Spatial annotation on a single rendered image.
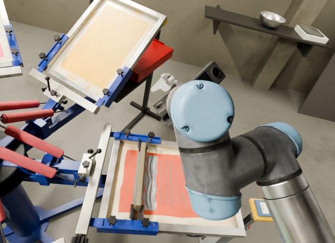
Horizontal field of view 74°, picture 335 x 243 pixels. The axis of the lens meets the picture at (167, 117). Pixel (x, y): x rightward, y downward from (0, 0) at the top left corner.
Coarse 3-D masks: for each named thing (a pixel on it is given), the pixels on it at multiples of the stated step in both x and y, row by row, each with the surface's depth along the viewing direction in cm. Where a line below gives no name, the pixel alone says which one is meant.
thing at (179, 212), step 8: (128, 184) 130; (144, 184) 132; (120, 192) 126; (128, 192) 127; (144, 192) 128; (120, 200) 123; (128, 200) 123; (120, 208) 120; (128, 208) 120; (160, 208) 124; (168, 208) 125; (176, 208) 126; (184, 208) 127; (176, 216) 123; (184, 216) 123; (192, 216) 124
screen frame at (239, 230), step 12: (156, 144) 151; (168, 144) 152; (108, 180) 125; (108, 192) 121; (108, 204) 116; (240, 216) 126; (168, 228) 114; (180, 228) 115; (192, 228) 116; (204, 228) 118; (216, 228) 119; (228, 228) 120; (240, 228) 121
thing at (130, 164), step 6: (132, 150) 147; (126, 156) 143; (132, 156) 144; (162, 156) 148; (168, 156) 149; (174, 156) 150; (126, 162) 140; (132, 162) 140; (126, 168) 137; (132, 168) 138; (126, 174) 134; (132, 174) 135
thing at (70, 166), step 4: (64, 160) 123; (68, 160) 124; (60, 164) 121; (64, 164) 122; (68, 164) 122; (72, 164) 122; (76, 164) 123; (60, 168) 120; (64, 168) 120; (68, 168) 120; (72, 168) 121; (76, 168) 121; (60, 172) 122; (64, 172) 122; (68, 172) 122; (72, 172) 122
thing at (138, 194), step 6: (144, 144) 139; (144, 150) 136; (144, 156) 133; (144, 162) 130; (138, 174) 124; (138, 180) 122; (138, 186) 119; (138, 192) 117; (138, 198) 115; (138, 204) 112; (138, 210) 116
